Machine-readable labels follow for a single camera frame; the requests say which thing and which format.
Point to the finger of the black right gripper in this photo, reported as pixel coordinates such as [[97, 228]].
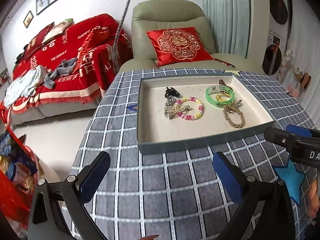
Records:
[[279, 137]]

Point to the white crumpled clothing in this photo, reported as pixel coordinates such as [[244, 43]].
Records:
[[25, 85]]

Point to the light blue curtain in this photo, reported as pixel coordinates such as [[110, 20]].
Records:
[[230, 23]]

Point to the gold key charm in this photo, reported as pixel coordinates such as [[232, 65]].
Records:
[[182, 108]]

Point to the red snack bag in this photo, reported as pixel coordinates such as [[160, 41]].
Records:
[[19, 173]]

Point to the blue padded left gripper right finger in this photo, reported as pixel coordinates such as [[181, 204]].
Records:
[[232, 178]]

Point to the grey crumpled clothing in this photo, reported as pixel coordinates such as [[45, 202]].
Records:
[[65, 68]]

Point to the white washing machine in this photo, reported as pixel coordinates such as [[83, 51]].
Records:
[[277, 36]]

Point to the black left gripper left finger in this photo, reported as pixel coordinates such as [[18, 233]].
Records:
[[90, 177]]

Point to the green leather armchair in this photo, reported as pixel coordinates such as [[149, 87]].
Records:
[[171, 14]]

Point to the green translucent plastic bangle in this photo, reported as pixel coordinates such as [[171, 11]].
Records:
[[219, 96]]

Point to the small framed wall picture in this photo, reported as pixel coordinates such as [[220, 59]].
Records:
[[28, 19]]

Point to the person's right hand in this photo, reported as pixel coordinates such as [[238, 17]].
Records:
[[313, 199]]

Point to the silver rhinestone hair clip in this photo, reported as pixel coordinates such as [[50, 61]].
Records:
[[234, 107]]

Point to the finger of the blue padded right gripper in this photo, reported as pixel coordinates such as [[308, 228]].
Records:
[[299, 131]]

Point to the red blanket covered sofa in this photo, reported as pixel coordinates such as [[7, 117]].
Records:
[[101, 49]]

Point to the grey checked tablecloth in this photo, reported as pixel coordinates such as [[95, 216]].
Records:
[[171, 195]]

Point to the black bow hair clip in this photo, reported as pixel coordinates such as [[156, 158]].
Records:
[[171, 92]]

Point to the red embroidered cushion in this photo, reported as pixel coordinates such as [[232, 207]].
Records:
[[179, 45]]

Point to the grey jewelry tray beige lining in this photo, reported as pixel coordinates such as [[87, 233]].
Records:
[[161, 129]]

